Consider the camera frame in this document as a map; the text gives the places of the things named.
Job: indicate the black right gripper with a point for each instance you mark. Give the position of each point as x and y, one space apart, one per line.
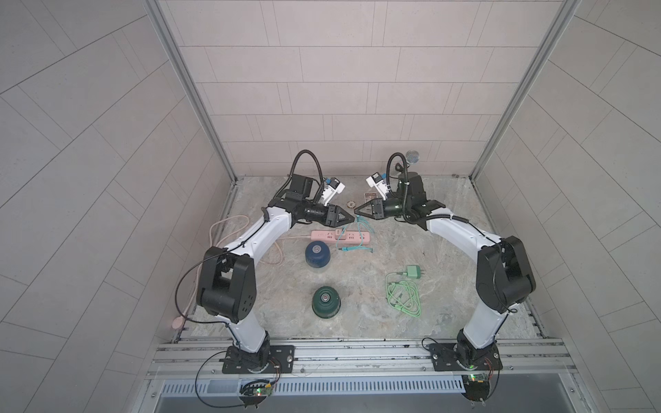
379 202

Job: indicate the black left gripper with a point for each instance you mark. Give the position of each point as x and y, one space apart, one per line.
328 213

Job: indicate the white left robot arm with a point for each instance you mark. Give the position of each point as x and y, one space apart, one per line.
226 286

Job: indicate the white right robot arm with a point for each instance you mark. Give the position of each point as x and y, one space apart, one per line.
504 278

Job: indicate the purple playing card box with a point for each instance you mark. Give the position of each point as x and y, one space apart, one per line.
371 196

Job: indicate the pink power strip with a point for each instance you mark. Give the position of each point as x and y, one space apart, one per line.
351 238

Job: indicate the green power adapter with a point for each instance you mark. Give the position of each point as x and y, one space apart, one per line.
412 272

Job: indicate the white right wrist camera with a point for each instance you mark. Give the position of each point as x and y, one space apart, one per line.
378 182

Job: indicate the blue cordless meat grinder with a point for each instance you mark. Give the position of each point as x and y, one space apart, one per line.
317 254

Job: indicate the green cordless meat grinder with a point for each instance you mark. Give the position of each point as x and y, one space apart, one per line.
326 302

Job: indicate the aluminium front rail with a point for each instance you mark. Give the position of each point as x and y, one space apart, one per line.
359 357

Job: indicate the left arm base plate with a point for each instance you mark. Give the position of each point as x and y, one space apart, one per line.
268 360

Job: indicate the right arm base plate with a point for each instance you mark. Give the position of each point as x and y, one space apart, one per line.
462 356

